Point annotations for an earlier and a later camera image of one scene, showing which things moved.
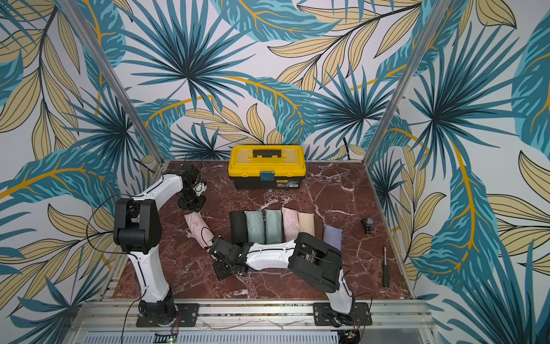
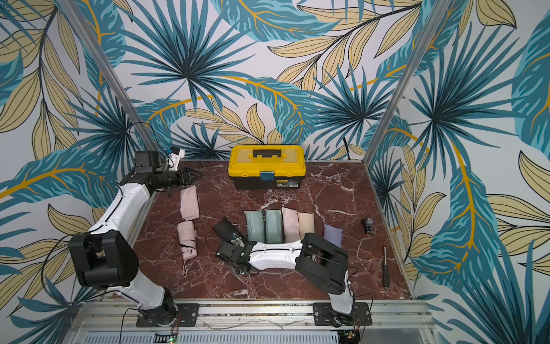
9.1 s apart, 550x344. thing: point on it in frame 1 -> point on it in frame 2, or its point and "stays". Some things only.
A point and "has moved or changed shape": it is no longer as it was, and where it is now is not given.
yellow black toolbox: x=266 y=167 stays
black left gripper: x=195 y=206 -> x=185 y=178
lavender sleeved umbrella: x=333 y=236 stays
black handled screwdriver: x=385 y=271 stays
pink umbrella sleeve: x=199 y=229 has moved or changed shape
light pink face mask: x=291 y=224 stays
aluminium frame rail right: x=435 y=17 stays
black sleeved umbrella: x=239 y=227 -> x=225 y=229
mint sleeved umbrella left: x=255 y=226 stays
